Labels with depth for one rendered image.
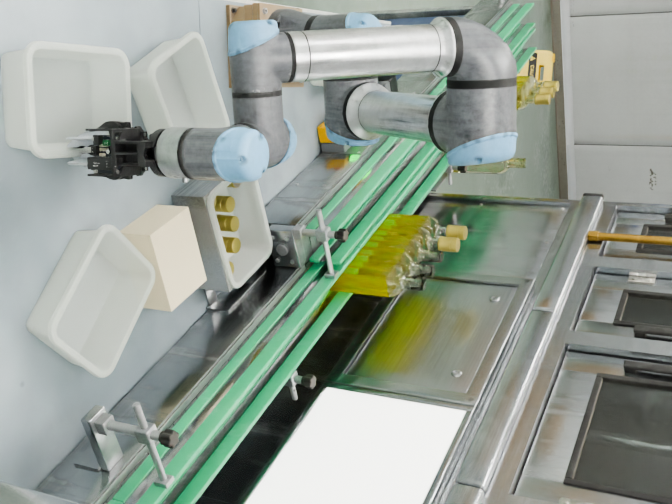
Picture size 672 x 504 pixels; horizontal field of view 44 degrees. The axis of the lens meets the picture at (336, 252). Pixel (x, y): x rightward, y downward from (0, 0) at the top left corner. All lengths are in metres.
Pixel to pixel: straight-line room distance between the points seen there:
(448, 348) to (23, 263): 0.92
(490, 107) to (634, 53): 6.44
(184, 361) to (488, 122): 0.74
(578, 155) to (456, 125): 6.85
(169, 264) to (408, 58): 0.58
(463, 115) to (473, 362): 0.62
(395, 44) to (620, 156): 6.92
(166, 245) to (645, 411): 0.97
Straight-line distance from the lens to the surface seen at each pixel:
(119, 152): 1.27
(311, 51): 1.28
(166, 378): 1.65
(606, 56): 7.86
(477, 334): 1.90
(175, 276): 1.60
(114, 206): 1.57
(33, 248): 1.44
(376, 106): 1.66
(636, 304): 2.06
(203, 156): 1.19
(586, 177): 8.35
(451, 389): 1.76
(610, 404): 1.78
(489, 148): 1.41
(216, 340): 1.71
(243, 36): 1.26
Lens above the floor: 1.80
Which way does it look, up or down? 27 degrees down
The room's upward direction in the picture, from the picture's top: 95 degrees clockwise
